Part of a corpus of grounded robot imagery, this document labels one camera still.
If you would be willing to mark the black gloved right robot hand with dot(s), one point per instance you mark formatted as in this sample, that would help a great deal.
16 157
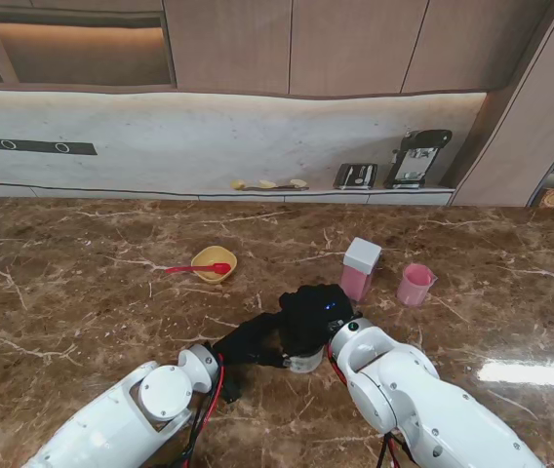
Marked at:
313 317

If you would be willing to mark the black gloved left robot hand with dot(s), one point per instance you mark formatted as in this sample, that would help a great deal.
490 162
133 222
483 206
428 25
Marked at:
248 341

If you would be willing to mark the clear grain jar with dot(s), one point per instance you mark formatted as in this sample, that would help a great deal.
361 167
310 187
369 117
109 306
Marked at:
304 363

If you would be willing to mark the pink container with white lid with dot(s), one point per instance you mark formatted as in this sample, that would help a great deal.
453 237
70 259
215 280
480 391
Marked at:
355 283

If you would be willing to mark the white square container lid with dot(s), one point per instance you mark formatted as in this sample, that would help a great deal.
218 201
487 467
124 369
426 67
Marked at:
364 253

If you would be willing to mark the red plastic measuring spoon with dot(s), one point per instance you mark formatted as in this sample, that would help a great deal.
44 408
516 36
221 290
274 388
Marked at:
184 268

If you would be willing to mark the pink plastic measuring cup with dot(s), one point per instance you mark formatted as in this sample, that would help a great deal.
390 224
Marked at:
416 285

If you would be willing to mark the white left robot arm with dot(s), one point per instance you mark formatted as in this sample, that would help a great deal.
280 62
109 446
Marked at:
126 414

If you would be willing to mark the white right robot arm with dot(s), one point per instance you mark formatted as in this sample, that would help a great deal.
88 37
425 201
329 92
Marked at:
423 400

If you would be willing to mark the yellow plastic bowl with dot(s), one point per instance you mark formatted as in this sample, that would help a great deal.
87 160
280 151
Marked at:
213 261

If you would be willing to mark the white back counter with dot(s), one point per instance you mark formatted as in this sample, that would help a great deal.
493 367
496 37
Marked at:
330 197

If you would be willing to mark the dark wooden serving board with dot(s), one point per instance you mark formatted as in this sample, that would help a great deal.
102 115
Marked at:
282 187

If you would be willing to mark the black toaster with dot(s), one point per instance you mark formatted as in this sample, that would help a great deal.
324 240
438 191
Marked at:
355 176

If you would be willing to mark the black espresso machine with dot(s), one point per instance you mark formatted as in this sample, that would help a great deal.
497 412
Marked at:
413 156

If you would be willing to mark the tall beige cabinet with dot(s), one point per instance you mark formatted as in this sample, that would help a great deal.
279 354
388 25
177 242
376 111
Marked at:
516 146

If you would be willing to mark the beige patterned box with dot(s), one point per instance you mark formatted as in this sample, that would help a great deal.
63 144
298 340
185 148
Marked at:
551 197

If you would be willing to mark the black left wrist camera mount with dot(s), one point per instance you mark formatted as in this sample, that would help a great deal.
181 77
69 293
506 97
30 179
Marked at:
232 389

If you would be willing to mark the beige wall cabinet door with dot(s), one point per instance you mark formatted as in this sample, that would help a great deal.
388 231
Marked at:
355 44
228 44
477 39

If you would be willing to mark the black wall control strip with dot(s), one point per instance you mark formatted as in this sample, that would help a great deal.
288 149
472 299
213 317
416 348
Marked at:
28 146

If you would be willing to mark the lit open wall shelf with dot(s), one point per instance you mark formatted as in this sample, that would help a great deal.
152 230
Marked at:
77 53

